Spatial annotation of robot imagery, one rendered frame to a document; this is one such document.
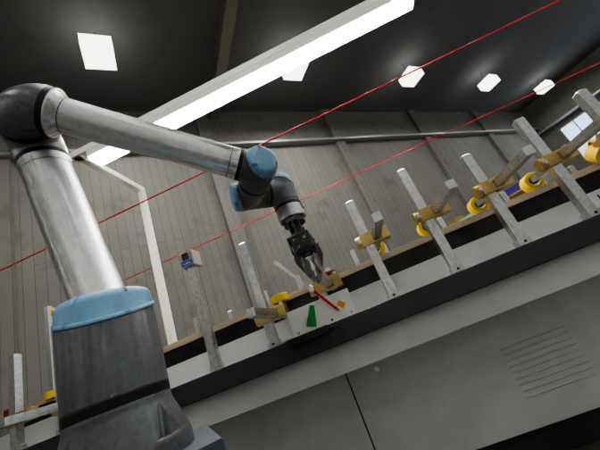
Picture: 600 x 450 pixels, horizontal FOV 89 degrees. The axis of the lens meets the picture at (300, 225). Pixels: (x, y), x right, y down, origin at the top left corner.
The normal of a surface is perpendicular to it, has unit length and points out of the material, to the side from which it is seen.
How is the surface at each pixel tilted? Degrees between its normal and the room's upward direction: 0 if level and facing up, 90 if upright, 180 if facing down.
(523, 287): 90
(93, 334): 90
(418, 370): 90
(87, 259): 87
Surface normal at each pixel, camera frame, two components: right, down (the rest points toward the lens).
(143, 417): 0.53, -0.76
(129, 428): 0.36, -0.75
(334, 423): -0.22, -0.28
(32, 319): 0.34, -0.46
